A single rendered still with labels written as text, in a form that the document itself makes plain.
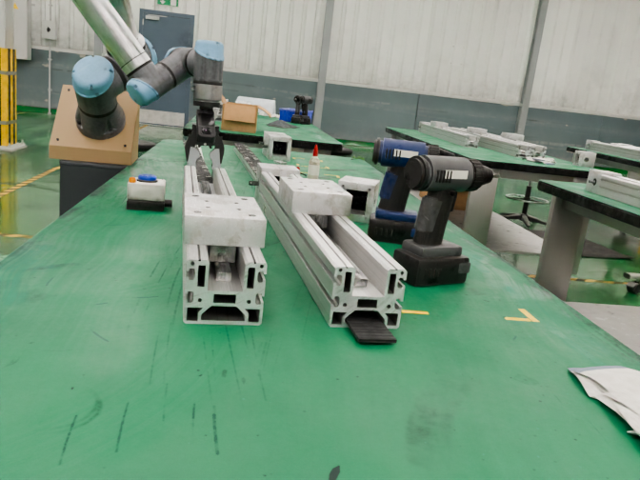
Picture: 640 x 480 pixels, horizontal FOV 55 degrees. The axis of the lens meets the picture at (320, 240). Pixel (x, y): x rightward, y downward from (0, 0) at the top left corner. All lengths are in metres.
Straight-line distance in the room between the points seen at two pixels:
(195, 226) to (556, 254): 2.47
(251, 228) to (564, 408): 0.44
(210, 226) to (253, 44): 11.69
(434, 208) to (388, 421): 0.51
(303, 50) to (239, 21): 1.31
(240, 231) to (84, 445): 0.38
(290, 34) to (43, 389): 12.05
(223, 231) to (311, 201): 0.30
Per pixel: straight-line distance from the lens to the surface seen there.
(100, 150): 2.07
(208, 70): 1.67
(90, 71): 1.96
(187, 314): 0.83
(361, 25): 12.72
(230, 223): 0.85
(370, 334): 0.81
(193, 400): 0.64
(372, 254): 0.90
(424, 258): 1.06
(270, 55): 12.50
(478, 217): 3.94
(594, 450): 0.69
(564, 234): 3.13
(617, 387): 0.81
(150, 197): 1.42
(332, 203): 1.12
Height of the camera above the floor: 1.09
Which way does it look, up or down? 14 degrees down
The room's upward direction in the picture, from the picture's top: 7 degrees clockwise
